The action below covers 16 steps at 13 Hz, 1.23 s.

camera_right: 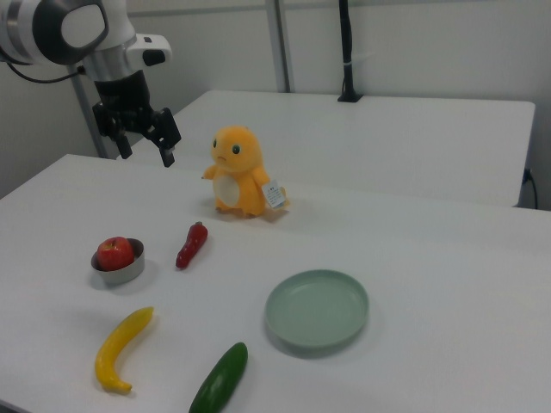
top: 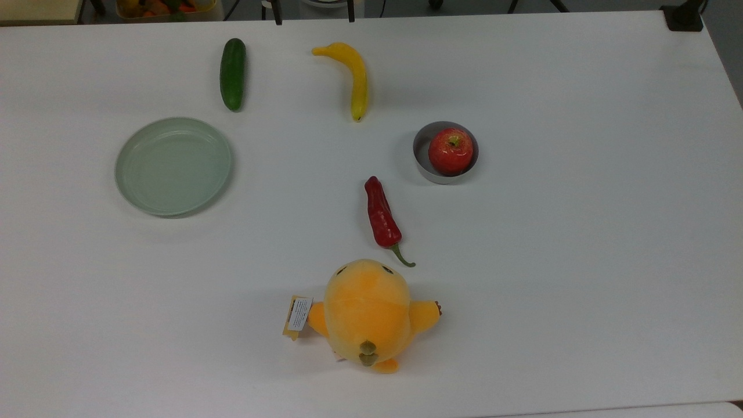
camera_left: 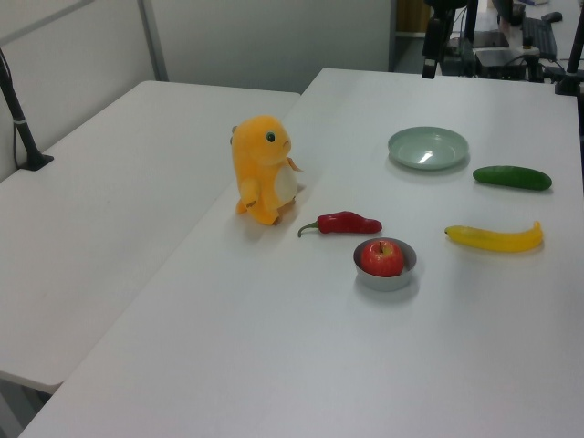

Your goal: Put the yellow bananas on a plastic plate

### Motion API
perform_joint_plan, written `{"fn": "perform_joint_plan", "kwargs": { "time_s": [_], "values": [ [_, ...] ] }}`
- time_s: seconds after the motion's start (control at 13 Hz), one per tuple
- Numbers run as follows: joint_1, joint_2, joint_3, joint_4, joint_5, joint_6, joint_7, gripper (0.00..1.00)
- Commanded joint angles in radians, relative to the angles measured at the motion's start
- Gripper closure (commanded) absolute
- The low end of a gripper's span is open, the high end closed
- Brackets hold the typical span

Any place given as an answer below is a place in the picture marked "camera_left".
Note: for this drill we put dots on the pale green plastic plate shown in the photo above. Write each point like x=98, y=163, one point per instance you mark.
x=428, y=148

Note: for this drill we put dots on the black monitor stand pole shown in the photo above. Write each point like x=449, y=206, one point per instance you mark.
x=470, y=32

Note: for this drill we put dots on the small round metal bowl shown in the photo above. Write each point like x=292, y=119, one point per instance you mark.
x=384, y=284

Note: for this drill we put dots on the orange plush toy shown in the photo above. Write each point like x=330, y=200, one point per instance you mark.
x=262, y=169

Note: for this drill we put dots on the black electronic device box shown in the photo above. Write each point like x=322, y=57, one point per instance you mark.
x=499, y=61

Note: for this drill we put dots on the black computer keyboard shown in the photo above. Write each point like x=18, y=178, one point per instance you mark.
x=540, y=36

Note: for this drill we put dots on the red apple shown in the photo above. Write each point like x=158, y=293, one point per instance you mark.
x=382, y=259

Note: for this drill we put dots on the black camera stand pole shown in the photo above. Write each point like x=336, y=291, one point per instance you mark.
x=20, y=125

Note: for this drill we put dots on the green toy cucumber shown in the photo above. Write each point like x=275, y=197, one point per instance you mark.
x=512, y=178

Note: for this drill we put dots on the red chili pepper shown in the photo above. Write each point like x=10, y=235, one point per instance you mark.
x=347, y=223

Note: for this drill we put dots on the black clamp stand pole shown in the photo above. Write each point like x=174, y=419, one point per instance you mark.
x=572, y=59

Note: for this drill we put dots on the yellow plastic banana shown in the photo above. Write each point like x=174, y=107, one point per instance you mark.
x=495, y=239

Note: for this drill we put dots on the black computer mouse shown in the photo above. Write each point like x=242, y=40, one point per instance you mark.
x=553, y=17

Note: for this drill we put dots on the dark robot gripper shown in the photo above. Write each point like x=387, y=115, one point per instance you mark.
x=435, y=38

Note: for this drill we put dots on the grey partition frame post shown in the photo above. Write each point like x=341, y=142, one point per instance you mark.
x=153, y=41

